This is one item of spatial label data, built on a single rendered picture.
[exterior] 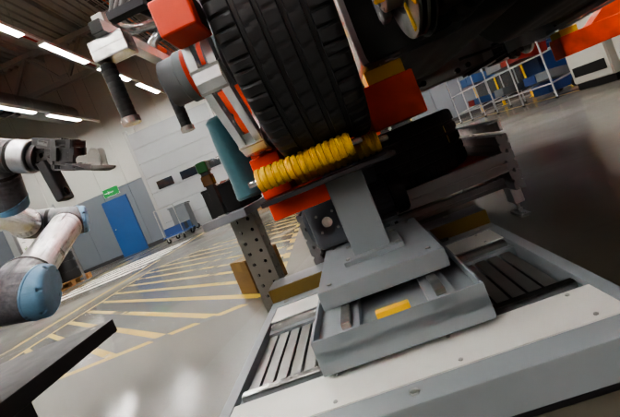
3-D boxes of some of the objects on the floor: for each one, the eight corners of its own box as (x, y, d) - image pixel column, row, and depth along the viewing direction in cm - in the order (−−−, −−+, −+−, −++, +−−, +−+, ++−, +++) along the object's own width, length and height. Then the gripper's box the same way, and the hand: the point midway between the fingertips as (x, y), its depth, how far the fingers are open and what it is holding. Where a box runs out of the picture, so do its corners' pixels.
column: (291, 305, 165) (250, 210, 163) (268, 314, 166) (228, 220, 164) (293, 296, 175) (256, 208, 173) (272, 304, 176) (235, 216, 174)
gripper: (22, 137, 102) (106, 141, 101) (46, 138, 111) (124, 142, 110) (22, 171, 102) (105, 175, 102) (46, 170, 111) (123, 173, 111)
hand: (110, 169), depth 106 cm, fingers closed
